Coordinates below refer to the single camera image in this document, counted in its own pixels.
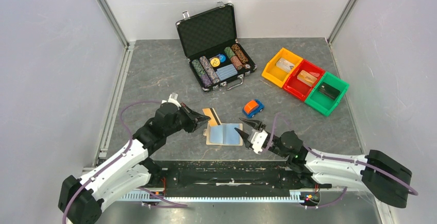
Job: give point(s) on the black card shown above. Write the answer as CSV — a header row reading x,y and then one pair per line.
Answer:
x,y
329,91

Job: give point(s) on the red plastic bin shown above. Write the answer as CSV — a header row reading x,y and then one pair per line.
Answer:
x,y
297,88

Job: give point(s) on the yellow plastic bin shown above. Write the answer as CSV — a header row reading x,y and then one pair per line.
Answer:
x,y
276,75

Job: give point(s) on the green plastic bin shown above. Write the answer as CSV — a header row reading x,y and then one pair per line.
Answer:
x,y
321,103

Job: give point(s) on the black poker chip case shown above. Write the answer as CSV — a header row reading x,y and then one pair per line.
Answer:
x,y
210,44

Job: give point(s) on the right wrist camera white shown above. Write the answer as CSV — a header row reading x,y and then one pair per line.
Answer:
x,y
256,140

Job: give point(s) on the white card in yellow bin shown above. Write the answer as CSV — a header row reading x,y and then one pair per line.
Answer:
x,y
285,65

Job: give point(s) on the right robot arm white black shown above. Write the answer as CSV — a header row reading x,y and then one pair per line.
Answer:
x,y
375,172

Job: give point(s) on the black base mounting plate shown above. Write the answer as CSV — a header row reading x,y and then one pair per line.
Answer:
x,y
229,179

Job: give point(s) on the beige gold card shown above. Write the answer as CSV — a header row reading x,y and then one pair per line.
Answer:
x,y
214,119

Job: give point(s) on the beige leather card holder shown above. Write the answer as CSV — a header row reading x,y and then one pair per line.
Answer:
x,y
223,135

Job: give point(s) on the orange card in red bin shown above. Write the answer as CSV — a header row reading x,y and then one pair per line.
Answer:
x,y
307,78

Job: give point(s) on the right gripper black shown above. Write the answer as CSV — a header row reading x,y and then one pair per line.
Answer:
x,y
255,123

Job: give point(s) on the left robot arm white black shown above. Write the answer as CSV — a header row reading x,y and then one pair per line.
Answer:
x,y
84,199

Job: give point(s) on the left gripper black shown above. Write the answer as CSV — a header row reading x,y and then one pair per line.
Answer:
x,y
195,120

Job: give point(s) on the orange blue toy car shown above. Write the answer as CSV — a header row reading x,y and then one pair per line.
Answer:
x,y
252,108

